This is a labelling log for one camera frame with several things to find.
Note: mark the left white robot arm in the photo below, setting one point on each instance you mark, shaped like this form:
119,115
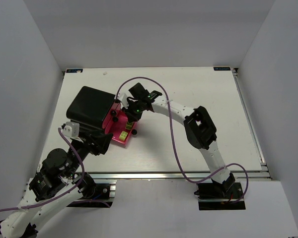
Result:
56,186

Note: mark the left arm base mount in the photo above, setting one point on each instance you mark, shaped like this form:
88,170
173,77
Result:
97,193

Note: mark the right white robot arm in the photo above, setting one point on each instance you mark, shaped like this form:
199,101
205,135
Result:
199,128

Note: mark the black drawer cabinet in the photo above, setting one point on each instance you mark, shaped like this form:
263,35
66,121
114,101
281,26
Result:
90,107

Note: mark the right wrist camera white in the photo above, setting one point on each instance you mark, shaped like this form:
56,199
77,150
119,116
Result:
123,98

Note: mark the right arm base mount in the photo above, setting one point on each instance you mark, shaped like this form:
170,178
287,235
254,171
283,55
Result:
212,199

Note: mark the blue corner label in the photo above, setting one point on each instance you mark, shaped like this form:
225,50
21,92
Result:
221,68
79,70

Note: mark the right blue corner label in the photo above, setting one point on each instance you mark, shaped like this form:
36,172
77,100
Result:
221,68

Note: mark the aluminium table front rail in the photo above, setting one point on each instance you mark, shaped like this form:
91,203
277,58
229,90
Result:
256,175

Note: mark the lime rectangular lego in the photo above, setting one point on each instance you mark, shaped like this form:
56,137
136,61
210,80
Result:
123,136

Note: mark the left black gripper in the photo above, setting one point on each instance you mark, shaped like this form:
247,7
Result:
95,143

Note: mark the pink drawer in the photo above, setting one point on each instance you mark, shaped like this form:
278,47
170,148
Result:
119,126
114,117
113,107

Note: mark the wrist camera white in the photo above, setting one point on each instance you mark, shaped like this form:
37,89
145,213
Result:
123,98
70,129

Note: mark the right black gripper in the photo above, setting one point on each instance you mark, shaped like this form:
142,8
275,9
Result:
129,113

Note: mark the pink top drawer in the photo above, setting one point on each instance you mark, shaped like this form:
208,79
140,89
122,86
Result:
113,107

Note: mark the pink bottom drawer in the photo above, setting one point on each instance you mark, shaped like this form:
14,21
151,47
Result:
119,126

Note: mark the left blue corner label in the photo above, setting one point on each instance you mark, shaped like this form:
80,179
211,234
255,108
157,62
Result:
79,70

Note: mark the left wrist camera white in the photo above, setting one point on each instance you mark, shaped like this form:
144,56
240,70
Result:
70,129

